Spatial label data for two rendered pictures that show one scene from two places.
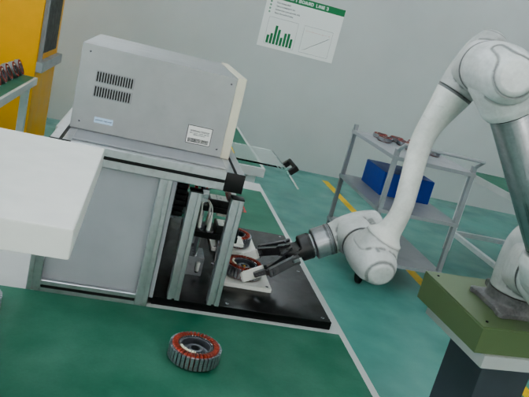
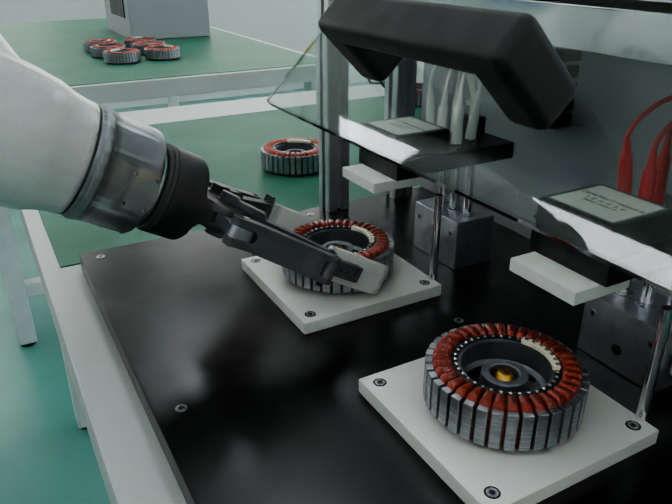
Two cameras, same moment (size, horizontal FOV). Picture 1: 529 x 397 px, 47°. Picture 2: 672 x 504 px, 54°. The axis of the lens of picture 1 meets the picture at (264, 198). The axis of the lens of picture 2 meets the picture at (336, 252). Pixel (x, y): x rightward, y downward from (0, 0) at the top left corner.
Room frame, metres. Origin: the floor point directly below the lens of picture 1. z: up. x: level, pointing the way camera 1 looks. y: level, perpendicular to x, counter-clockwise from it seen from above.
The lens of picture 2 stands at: (2.18, -0.15, 1.08)
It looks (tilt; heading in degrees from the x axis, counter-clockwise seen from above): 25 degrees down; 164
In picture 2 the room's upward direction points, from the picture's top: straight up
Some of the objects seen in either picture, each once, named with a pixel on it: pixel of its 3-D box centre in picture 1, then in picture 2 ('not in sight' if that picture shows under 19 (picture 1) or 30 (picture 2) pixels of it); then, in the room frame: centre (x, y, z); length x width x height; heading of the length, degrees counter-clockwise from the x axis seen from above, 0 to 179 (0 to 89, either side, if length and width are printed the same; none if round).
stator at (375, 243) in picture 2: (243, 267); (337, 254); (1.60, 0.01, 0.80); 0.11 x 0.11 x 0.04
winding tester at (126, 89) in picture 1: (159, 90); not in sight; (1.66, 0.35, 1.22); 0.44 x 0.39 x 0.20; 13
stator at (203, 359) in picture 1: (194, 350); (295, 155); (1.15, 0.06, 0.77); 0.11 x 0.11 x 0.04
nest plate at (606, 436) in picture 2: (231, 243); (499, 409); (1.84, 0.06, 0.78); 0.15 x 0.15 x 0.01; 13
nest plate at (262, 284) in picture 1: (241, 275); (337, 276); (1.60, 0.01, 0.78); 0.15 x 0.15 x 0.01; 13
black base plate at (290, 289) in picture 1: (230, 263); (418, 343); (1.72, 0.05, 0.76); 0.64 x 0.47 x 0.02; 13
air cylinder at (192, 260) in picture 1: (193, 260); (452, 230); (1.57, 0.15, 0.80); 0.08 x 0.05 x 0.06; 13
